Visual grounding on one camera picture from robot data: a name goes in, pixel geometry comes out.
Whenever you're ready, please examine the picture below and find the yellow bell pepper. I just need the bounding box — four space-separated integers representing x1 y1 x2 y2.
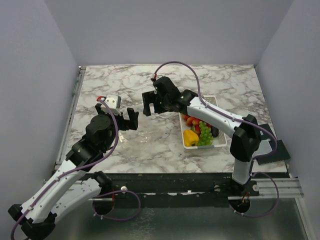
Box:
183 129 199 147

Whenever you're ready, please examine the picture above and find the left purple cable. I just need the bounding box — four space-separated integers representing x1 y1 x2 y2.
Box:
11 96 142 237

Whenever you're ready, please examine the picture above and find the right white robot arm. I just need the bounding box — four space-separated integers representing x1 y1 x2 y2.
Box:
142 76 272 196

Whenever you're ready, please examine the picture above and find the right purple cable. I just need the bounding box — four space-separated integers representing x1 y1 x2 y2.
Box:
151 60 280 218

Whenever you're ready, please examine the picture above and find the purple cable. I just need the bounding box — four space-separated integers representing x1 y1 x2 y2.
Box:
11 96 142 237
151 60 280 218

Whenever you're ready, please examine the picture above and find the clear zip top bag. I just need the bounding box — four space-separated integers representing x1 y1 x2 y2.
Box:
119 128 152 144

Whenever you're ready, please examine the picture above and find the black foam pad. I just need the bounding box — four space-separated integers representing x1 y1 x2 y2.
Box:
255 130 291 166

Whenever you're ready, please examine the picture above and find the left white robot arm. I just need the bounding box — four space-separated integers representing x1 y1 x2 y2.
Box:
8 103 139 240

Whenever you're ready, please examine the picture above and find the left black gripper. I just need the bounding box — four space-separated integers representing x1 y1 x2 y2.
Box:
96 103 138 152

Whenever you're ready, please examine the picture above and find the white plastic basket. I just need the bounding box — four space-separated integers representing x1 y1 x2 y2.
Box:
178 95 228 150

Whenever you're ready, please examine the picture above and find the aluminium rail frame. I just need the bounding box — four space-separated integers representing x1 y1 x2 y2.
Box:
42 65 305 201

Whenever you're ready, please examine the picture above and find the green grape bunch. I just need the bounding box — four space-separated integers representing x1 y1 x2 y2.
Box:
198 121 214 146

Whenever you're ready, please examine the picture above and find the red strawberry pile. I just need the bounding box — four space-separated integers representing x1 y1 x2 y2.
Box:
181 114 212 135

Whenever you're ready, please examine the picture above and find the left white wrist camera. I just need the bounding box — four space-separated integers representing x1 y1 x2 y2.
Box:
105 94 121 115

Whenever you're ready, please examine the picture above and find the purple eggplant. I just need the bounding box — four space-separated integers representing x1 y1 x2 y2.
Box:
211 126 219 138

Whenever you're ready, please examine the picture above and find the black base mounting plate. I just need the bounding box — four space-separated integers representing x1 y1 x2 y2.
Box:
82 171 261 210

